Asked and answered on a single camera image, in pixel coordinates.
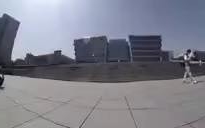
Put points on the grey paved plaza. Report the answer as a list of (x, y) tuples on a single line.
[(110, 96)]

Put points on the grey sloped embankment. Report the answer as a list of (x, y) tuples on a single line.
[(106, 71)]

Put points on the small grey building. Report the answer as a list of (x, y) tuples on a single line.
[(202, 55)]

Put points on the grey glass block building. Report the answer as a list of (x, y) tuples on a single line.
[(118, 50)]

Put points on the tall dark building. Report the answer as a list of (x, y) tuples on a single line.
[(3, 40)]

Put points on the grey striped block building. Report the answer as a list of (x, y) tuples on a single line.
[(145, 48), (90, 50)]

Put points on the low dark building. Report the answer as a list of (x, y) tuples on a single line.
[(46, 59)]

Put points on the person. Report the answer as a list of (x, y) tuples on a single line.
[(188, 66)]

